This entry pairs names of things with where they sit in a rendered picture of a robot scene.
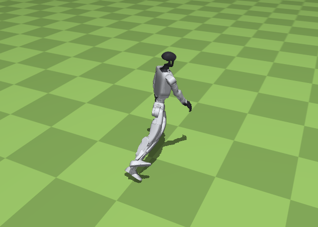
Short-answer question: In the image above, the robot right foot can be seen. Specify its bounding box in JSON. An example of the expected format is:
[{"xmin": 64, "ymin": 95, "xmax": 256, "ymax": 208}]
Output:
[{"xmin": 125, "ymin": 166, "xmax": 142, "ymax": 181}]

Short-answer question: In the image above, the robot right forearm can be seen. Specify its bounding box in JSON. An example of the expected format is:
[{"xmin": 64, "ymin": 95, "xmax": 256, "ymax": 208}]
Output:
[{"xmin": 177, "ymin": 90, "xmax": 187, "ymax": 105}]

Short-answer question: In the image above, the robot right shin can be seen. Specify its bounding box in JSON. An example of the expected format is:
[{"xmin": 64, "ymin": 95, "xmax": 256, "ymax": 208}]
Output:
[{"xmin": 131, "ymin": 137, "xmax": 153, "ymax": 170}]

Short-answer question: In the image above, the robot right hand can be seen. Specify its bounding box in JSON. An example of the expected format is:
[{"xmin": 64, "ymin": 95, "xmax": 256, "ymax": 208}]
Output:
[{"xmin": 183, "ymin": 101, "xmax": 192, "ymax": 112}]

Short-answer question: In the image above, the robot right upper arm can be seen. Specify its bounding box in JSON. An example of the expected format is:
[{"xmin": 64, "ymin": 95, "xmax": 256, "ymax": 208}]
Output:
[{"xmin": 165, "ymin": 75, "xmax": 180, "ymax": 97}]

